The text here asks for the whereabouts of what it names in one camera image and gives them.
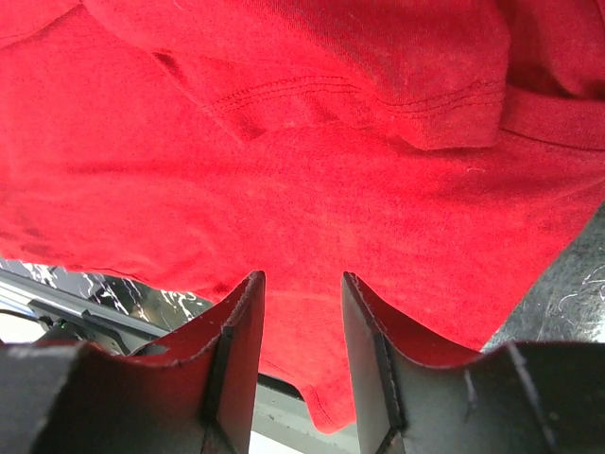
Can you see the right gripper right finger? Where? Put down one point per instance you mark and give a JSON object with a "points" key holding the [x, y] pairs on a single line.
{"points": [[417, 392]]}

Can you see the red t-shirt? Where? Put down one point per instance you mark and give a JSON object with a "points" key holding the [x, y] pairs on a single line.
{"points": [[444, 151]]}

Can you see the black marble pattern mat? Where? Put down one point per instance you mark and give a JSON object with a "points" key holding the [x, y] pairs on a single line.
{"points": [[565, 304]]}

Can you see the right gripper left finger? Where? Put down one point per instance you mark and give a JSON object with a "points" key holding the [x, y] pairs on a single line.
{"points": [[190, 391]]}

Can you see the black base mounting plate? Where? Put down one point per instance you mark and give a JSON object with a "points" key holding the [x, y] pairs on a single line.
{"points": [[279, 414]]}

